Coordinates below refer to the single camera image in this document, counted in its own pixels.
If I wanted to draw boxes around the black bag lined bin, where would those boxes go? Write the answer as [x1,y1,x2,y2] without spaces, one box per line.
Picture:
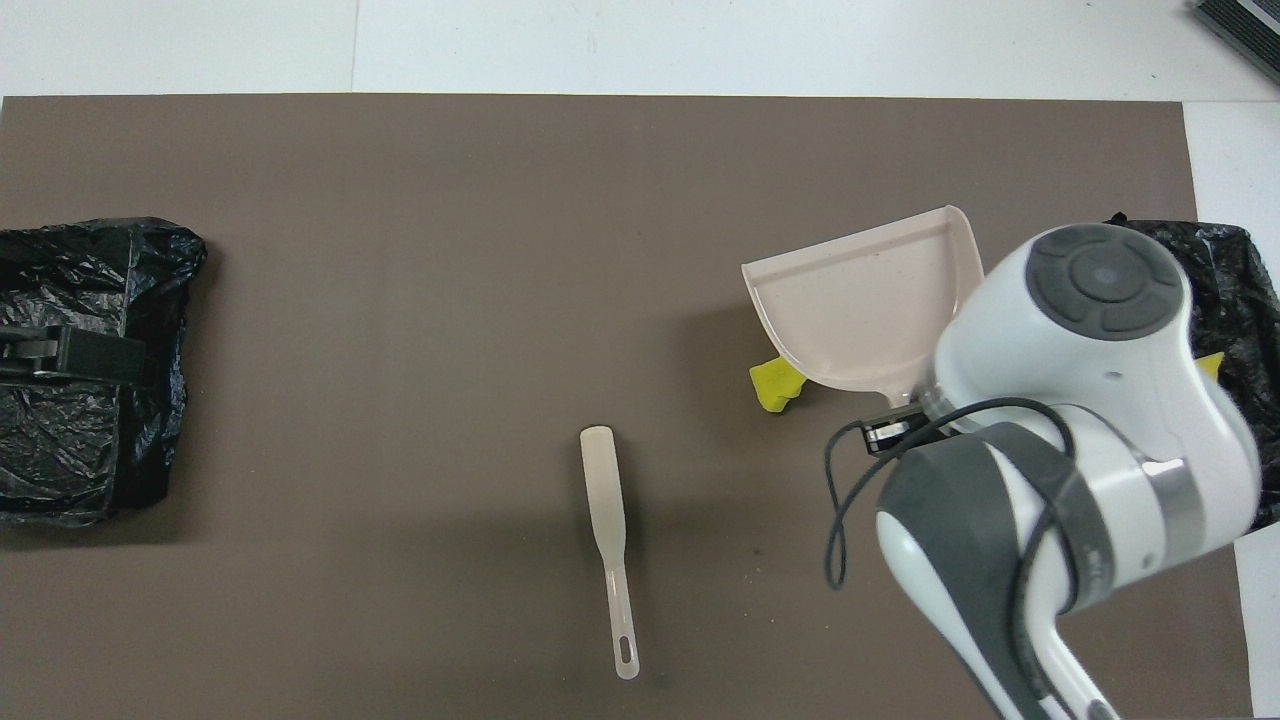
[1105,213,1280,531]
[0,218,208,528]

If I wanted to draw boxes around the beige plastic dustpan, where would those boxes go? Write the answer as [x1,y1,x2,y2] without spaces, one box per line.
[741,205,986,409]

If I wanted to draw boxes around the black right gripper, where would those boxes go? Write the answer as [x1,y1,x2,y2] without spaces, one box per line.
[861,409,947,457]

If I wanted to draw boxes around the beige brush black bristles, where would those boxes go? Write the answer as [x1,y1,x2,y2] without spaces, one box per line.
[580,425,641,681]

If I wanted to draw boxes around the brown table mat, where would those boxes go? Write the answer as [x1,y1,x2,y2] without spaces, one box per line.
[0,93,1256,720]

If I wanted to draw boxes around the dark grey ribbed object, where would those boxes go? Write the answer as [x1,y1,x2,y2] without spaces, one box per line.
[1193,0,1280,86]

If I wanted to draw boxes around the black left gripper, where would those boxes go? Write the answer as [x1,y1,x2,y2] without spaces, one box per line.
[0,327,148,387]

